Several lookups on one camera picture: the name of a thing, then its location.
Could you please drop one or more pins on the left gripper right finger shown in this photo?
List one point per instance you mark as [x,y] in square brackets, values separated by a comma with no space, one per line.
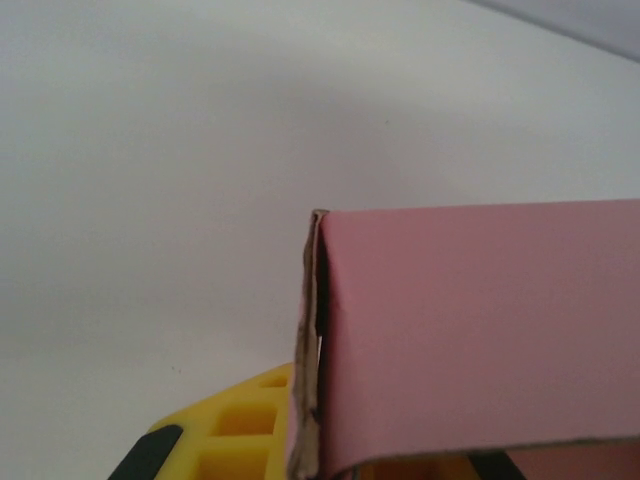
[425,467]

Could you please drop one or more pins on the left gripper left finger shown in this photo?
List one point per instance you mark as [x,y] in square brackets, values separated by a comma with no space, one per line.
[235,430]

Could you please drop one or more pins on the pink cardboard box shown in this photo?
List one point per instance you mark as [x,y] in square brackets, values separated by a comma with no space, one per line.
[450,325]

